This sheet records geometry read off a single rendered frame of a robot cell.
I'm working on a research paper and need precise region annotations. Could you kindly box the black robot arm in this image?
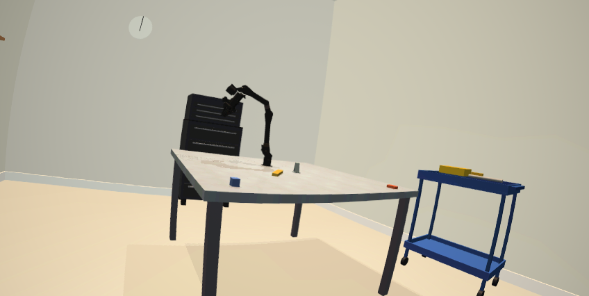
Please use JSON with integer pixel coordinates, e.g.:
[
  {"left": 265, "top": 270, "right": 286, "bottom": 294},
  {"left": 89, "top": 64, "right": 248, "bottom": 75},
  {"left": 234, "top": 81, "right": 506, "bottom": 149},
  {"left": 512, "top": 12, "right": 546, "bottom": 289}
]
[{"left": 226, "top": 84, "right": 273, "bottom": 166}]

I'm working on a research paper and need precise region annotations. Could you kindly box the small blue cube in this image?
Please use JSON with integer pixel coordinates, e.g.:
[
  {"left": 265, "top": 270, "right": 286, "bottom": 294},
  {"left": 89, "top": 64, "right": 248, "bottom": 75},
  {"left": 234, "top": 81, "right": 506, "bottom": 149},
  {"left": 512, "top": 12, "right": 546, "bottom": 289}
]
[{"left": 229, "top": 177, "right": 240, "bottom": 187}]

